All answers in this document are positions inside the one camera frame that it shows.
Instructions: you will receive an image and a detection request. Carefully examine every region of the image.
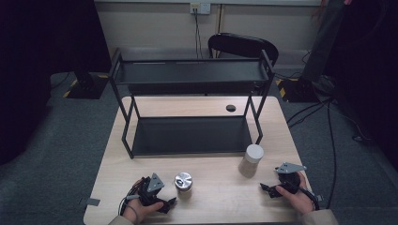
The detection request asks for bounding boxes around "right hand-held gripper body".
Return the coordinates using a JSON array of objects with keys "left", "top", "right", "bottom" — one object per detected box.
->
[{"left": 274, "top": 161, "right": 308, "bottom": 197}]

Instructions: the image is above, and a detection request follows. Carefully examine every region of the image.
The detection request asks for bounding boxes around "white wall socket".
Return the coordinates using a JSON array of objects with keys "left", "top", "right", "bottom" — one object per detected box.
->
[{"left": 189, "top": 2, "right": 211, "bottom": 16}]

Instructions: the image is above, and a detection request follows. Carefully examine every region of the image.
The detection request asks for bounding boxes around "black chair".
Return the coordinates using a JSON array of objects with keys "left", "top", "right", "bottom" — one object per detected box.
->
[{"left": 207, "top": 32, "right": 280, "bottom": 68}]

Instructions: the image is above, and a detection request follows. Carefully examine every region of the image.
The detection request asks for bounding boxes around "black stand with striped base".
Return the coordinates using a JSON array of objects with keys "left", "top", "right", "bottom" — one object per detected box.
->
[{"left": 63, "top": 0, "right": 110, "bottom": 100}]

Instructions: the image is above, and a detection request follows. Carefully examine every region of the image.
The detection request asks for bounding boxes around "black two-tier metal rack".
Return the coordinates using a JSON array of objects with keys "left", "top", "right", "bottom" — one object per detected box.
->
[{"left": 108, "top": 47, "right": 276, "bottom": 160}]

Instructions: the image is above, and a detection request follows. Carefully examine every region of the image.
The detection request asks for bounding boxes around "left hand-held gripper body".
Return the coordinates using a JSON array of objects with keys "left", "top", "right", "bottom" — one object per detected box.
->
[{"left": 136, "top": 172, "right": 166, "bottom": 207}]

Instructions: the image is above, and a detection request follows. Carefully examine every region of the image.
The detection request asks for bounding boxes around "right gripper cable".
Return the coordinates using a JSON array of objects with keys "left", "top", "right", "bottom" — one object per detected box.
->
[{"left": 299, "top": 187, "right": 321, "bottom": 211}]

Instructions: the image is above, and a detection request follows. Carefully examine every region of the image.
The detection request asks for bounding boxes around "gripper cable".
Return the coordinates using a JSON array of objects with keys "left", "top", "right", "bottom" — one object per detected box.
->
[
  {"left": 299, "top": 187, "right": 321, "bottom": 211},
  {"left": 117, "top": 184, "right": 142, "bottom": 218}
]

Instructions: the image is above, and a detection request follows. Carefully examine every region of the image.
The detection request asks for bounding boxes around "grey stand with striped base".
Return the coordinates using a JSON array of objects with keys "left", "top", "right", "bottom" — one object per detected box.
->
[{"left": 276, "top": 0, "right": 346, "bottom": 104}]

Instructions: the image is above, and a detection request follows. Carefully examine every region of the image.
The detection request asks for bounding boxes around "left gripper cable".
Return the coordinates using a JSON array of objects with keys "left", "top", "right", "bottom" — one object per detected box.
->
[{"left": 117, "top": 184, "right": 142, "bottom": 218}]

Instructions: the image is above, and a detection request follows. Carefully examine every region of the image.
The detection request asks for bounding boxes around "long black floor cable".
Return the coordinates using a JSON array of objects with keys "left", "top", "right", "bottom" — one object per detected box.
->
[{"left": 325, "top": 102, "right": 338, "bottom": 210}]

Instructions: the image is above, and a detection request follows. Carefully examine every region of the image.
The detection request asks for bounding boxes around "silver metal can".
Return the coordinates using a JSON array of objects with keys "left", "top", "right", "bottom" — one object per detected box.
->
[{"left": 174, "top": 172, "right": 193, "bottom": 192}]

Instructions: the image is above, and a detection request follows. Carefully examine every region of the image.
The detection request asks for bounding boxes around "black cable from wall socket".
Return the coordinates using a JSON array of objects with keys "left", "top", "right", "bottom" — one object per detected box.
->
[{"left": 193, "top": 8, "right": 204, "bottom": 60}]

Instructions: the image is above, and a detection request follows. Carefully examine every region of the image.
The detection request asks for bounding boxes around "beige jar with white lid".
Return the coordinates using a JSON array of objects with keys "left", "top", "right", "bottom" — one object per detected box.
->
[{"left": 237, "top": 143, "right": 265, "bottom": 179}]

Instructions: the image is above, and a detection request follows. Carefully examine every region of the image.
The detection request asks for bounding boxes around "person's left hand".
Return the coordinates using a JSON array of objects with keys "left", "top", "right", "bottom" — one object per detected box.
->
[{"left": 122, "top": 198, "right": 164, "bottom": 225}]

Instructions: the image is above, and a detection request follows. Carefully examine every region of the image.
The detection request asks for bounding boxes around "dark curtain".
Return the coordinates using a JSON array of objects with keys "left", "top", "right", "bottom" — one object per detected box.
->
[
  {"left": 0, "top": 0, "right": 113, "bottom": 166},
  {"left": 323, "top": 0, "right": 398, "bottom": 172}
]

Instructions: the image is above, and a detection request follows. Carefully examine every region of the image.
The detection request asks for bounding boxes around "grey tape strip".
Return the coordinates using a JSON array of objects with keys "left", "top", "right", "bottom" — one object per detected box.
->
[{"left": 78, "top": 197, "right": 101, "bottom": 207}]

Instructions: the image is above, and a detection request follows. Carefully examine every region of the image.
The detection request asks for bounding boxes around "person's right hand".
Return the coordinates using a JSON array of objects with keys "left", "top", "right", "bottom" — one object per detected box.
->
[{"left": 274, "top": 172, "right": 314, "bottom": 216}]

